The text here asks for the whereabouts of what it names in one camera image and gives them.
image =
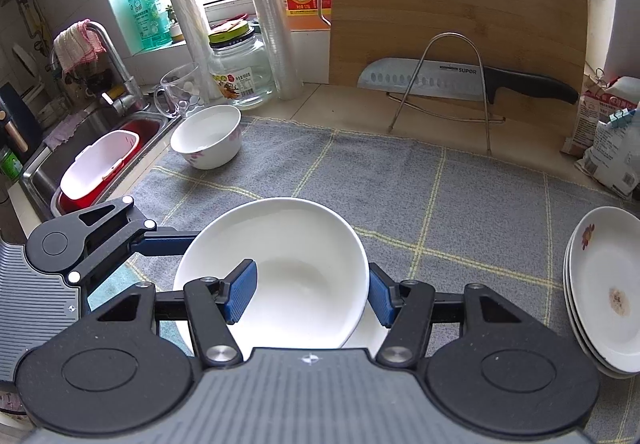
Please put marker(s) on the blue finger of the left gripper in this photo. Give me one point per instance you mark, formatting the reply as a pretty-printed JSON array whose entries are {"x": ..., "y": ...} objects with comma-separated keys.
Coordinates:
[{"x": 163, "y": 243}]

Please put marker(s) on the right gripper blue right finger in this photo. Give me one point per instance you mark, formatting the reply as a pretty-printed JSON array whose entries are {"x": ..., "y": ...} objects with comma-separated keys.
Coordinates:
[{"x": 384, "y": 296}]

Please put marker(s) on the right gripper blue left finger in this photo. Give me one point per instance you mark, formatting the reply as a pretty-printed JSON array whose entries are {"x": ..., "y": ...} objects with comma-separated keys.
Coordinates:
[{"x": 237, "y": 290}]

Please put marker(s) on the white bowl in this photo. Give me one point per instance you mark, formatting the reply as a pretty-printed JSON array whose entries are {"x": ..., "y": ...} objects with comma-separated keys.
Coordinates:
[
  {"x": 369, "y": 334},
  {"x": 210, "y": 138},
  {"x": 312, "y": 272}
]

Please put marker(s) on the white plate with stain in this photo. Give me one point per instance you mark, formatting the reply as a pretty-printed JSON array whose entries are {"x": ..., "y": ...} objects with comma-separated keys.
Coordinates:
[{"x": 603, "y": 273}]

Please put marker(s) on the white pink colander basket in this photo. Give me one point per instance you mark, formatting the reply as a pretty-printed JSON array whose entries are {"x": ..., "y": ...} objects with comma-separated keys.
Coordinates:
[{"x": 97, "y": 164}]

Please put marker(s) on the steel sink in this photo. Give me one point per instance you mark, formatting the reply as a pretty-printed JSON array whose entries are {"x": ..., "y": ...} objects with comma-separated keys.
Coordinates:
[{"x": 42, "y": 174}]

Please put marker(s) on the red wash basin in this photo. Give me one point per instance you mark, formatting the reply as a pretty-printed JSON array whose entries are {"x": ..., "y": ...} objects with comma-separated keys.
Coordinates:
[{"x": 145, "y": 128}]

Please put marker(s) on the steel faucet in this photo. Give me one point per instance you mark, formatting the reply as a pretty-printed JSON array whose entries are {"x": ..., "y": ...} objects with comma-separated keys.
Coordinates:
[{"x": 107, "y": 78}]

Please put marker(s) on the glass mug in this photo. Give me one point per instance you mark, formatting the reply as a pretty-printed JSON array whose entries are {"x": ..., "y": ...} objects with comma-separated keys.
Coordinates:
[{"x": 180, "y": 92}]

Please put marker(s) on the glass jar green lid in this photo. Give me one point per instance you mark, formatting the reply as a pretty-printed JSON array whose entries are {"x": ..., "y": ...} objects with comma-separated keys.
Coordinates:
[{"x": 239, "y": 65}]

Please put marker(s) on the small potted plant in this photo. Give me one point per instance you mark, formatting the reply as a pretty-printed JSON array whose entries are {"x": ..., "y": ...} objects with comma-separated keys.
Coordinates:
[{"x": 174, "y": 27}]

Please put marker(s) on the pink rag on faucet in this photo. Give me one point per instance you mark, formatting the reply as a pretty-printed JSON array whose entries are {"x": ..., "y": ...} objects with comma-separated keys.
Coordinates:
[{"x": 77, "y": 45}]

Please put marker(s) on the tall plastic cup stack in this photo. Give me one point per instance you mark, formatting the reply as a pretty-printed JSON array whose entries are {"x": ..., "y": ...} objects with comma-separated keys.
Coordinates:
[{"x": 279, "y": 47}]

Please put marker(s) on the green dish soap bottle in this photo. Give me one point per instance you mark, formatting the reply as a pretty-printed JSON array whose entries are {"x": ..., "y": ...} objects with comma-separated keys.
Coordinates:
[{"x": 152, "y": 22}]

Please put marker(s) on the white salt bag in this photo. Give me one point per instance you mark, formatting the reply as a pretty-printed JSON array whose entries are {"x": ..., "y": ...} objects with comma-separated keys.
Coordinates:
[{"x": 613, "y": 158}]

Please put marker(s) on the bamboo cutting board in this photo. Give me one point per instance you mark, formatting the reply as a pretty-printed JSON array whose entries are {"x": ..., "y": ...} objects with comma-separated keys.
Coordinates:
[{"x": 546, "y": 37}]

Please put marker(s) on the metal wire rack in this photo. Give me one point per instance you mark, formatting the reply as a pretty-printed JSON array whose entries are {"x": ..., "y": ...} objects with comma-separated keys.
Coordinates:
[{"x": 432, "y": 78}]

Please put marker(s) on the black handled kitchen knife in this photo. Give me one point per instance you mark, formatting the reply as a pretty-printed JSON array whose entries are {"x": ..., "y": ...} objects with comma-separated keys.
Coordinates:
[{"x": 532, "y": 85}]

